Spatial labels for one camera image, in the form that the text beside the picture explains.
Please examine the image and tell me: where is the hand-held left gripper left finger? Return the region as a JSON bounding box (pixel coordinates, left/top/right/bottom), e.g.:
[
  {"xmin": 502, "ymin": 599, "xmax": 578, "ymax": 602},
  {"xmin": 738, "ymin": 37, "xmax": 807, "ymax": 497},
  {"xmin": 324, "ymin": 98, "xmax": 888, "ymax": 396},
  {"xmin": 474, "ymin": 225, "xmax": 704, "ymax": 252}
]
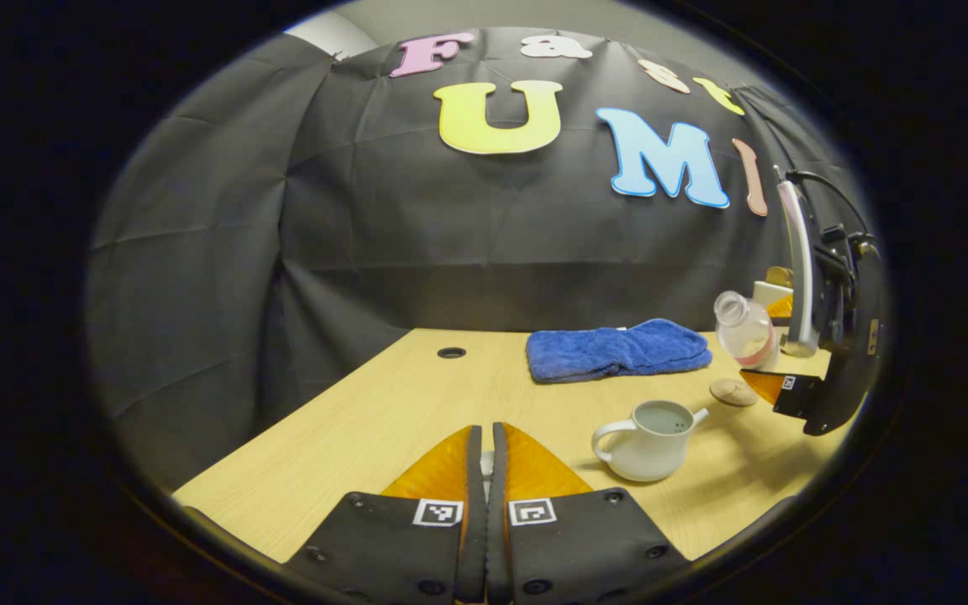
[{"xmin": 282, "ymin": 424, "xmax": 486, "ymax": 605}]

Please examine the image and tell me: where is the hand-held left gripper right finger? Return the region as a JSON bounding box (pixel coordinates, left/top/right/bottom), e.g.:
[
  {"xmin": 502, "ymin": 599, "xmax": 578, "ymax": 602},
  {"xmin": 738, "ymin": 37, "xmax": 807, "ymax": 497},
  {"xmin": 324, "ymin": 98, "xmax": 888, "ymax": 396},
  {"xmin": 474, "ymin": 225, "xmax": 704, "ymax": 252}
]
[{"xmin": 488, "ymin": 422, "xmax": 692, "ymax": 605}]

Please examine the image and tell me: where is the clear plastic water bottle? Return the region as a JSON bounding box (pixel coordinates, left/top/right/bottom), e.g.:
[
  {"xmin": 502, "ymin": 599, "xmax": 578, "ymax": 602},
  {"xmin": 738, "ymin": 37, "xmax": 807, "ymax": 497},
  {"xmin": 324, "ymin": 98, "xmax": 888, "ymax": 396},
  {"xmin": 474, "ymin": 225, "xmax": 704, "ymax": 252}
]
[{"xmin": 714, "ymin": 291, "xmax": 781, "ymax": 369}]

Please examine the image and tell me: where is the round wooden coaster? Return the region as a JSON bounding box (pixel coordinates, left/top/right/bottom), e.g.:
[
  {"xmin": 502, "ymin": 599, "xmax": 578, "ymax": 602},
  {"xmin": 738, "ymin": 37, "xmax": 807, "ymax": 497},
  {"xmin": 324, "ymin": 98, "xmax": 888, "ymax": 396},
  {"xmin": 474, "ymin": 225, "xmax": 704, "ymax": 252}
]
[{"xmin": 709, "ymin": 378, "xmax": 760, "ymax": 408}]

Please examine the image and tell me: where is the white ceramic teacup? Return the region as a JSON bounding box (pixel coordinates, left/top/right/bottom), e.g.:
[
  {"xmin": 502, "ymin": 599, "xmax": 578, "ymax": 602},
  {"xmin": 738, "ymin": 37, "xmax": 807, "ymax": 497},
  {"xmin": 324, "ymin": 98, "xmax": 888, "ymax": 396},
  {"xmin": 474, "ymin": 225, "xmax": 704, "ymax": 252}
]
[{"xmin": 592, "ymin": 400, "xmax": 710, "ymax": 482}]

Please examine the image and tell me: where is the blue folded towel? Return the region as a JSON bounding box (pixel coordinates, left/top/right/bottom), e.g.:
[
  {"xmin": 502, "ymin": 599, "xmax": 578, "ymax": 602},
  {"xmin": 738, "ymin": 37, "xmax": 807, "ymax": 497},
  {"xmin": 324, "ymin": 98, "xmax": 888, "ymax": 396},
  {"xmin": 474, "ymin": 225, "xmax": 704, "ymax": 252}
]
[{"xmin": 526, "ymin": 318, "xmax": 713, "ymax": 384}]

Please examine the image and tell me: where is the black backdrop cloth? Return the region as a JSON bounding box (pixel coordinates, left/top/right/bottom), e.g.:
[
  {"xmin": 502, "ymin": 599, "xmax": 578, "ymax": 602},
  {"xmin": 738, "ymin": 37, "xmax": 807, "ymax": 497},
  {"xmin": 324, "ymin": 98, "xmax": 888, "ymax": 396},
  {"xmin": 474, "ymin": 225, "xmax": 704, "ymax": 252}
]
[{"xmin": 85, "ymin": 25, "xmax": 871, "ymax": 497}]

